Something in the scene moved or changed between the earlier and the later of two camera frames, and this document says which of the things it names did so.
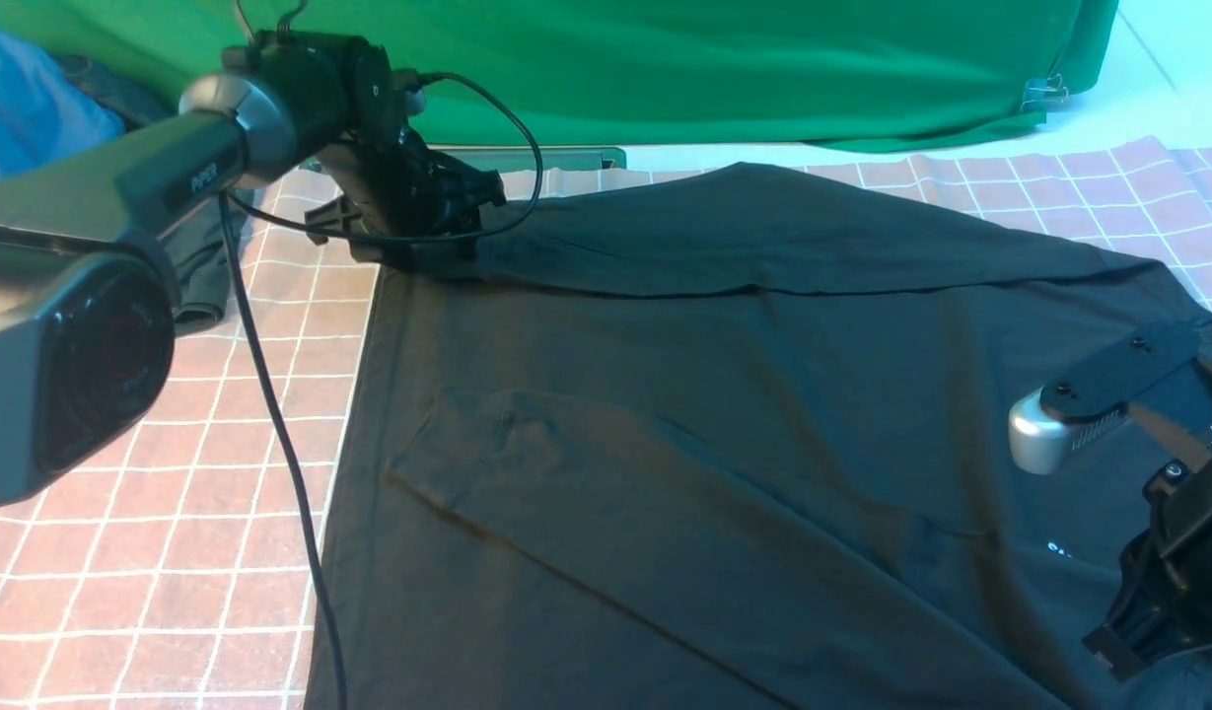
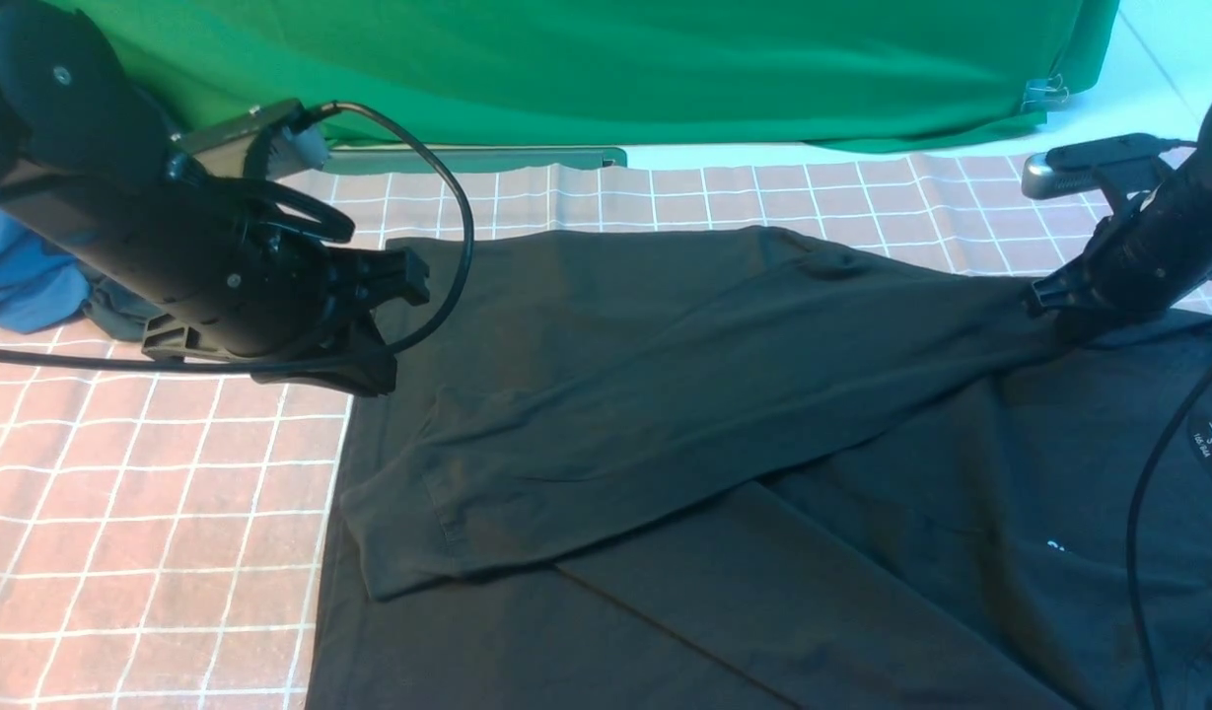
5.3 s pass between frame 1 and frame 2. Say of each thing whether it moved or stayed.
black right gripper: moved
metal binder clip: stayed
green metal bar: stayed
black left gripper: moved
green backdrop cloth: stayed
